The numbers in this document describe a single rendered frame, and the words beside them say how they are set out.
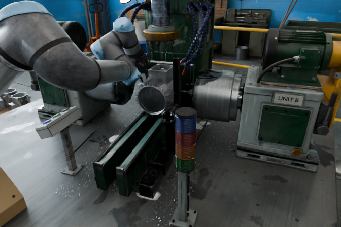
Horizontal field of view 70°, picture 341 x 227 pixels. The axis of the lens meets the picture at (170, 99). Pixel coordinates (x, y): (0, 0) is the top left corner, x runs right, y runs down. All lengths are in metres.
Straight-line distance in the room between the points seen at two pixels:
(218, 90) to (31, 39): 0.75
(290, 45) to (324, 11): 5.06
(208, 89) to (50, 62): 0.70
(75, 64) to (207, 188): 0.69
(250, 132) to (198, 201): 0.38
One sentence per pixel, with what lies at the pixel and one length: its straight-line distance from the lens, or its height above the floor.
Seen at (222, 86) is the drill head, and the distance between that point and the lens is 1.10.
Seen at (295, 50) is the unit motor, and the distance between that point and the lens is 1.08.
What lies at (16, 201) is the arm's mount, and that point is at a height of 0.85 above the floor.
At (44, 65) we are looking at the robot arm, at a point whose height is 1.37.
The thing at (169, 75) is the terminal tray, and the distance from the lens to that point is 1.26.
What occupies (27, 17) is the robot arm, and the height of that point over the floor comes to 1.47.
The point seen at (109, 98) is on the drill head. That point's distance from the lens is 1.33.
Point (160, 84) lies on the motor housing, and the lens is 1.19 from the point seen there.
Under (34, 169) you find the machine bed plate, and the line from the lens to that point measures 1.28.
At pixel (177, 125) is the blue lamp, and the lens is 0.67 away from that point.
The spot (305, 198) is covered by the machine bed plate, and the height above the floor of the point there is 0.80.
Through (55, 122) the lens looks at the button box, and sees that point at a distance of 1.02.
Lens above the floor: 1.53
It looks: 25 degrees down
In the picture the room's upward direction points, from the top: 1 degrees counter-clockwise
